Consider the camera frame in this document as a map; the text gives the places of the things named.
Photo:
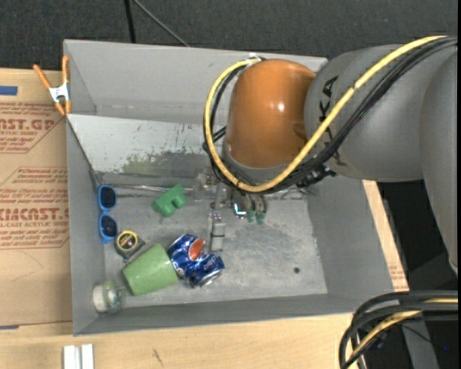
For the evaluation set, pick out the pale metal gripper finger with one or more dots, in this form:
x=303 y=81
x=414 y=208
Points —
x=204 y=187
x=217 y=232

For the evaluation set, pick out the crushed blue soda can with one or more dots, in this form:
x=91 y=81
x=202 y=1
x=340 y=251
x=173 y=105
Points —
x=197 y=261

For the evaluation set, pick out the green toy block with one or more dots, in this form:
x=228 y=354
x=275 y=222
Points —
x=168 y=203

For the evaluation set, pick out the grey metal bin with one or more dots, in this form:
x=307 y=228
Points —
x=253 y=252

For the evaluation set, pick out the green cup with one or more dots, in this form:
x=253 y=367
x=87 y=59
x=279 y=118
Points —
x=150 y=270

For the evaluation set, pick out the blue sunglasses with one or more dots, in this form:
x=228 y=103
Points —
x=107 y=213

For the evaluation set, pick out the brown cardboard board red print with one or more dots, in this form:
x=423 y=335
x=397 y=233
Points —
x=30 y=206

